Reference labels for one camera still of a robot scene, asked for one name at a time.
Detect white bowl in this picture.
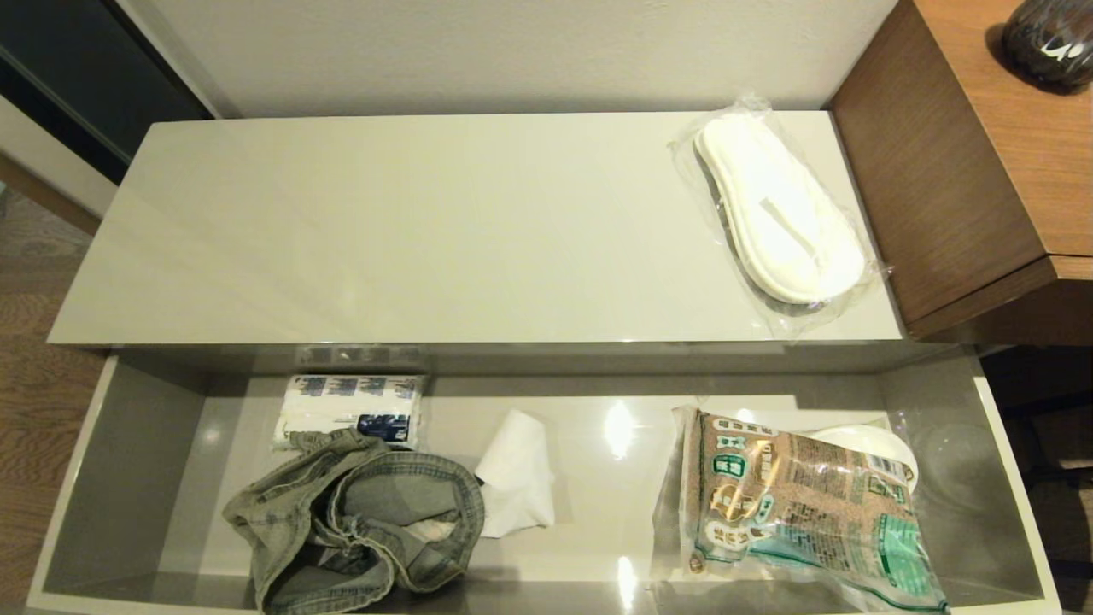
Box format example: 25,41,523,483
803,425,921,496

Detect wooden skirting board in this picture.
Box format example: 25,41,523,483
0,154,103,236

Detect dark door panel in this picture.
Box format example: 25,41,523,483
0,0,214,185

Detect glossy white low cabinet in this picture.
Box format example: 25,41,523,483
47,111,974,377

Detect white slippers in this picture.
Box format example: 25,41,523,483
669,94,893,343

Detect brown green snack bag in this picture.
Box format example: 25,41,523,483
653,406,953,614

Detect brown wooden desk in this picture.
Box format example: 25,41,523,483
828,0,1093,347

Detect white tissue pack blue print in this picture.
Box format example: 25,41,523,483
273,373,428,451

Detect faded denim jeans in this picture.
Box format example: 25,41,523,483
222,427,486,615

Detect dark glass vase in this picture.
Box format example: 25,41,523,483
1001,0,1093,93

